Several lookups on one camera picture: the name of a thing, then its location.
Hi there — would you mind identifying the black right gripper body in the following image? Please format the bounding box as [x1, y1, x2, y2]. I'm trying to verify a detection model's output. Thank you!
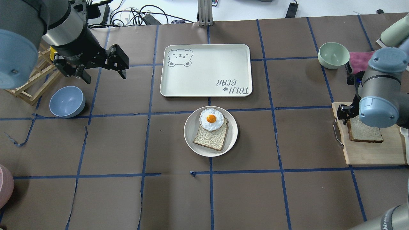
[336, 103, 359, 125]

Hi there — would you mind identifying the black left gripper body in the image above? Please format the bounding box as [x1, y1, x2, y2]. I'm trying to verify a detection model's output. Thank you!
[53, 44, 130, 77]

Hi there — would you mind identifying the white bread slice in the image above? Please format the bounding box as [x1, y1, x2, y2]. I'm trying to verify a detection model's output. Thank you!
[347, 117, 384, 143]

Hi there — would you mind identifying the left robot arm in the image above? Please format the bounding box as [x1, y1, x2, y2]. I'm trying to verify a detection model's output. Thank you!
[0, 0, 129, 89]

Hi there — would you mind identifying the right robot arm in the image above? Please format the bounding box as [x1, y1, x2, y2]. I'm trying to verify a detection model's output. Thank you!
[336, 16, 409, 129]

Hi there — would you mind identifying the cream round plate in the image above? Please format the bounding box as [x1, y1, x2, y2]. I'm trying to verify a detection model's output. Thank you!
[184, 106, 240, 157]

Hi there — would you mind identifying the bread slice on plate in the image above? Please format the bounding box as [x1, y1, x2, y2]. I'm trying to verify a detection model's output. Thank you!
[193, 118, 228, 151]

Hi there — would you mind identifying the blue bowl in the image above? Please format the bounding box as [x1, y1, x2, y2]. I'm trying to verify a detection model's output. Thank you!
[49, 86, 86, 118]

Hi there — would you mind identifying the wooden cup rack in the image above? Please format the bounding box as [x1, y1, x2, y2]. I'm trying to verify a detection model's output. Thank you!
[6, 43, 61, 106]

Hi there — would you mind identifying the yellow mug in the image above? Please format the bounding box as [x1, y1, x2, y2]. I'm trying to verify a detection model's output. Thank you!
[50, 46, 57, 61]

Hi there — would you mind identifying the pink cloth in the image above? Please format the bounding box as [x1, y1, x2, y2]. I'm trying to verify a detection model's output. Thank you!
[346, 51, 375, 74]

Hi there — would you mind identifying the green bowl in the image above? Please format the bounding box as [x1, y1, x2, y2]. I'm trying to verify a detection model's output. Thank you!
[318, 42, 350, 69]

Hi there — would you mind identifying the wooden cutting board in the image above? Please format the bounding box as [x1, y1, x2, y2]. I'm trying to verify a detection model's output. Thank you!
[334, 119, 407, 165]

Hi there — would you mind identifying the cream bear tray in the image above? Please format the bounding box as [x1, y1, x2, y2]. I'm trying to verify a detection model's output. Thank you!
[160, 44, 253, 97]

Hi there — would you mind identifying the fried egg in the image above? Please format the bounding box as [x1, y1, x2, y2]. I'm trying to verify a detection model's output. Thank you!
[199, 108, 224, 132]

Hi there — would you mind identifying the black power adapter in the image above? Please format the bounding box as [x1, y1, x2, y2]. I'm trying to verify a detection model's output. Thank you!
[285, 2, 298, 19]

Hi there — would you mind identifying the pink bowl with ice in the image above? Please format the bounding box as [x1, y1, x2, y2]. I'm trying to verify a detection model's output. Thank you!
[0, 165, 14, 208]

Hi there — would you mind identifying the aluminium frame post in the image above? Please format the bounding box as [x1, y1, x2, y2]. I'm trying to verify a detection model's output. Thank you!
[197, 0, 214, 27]

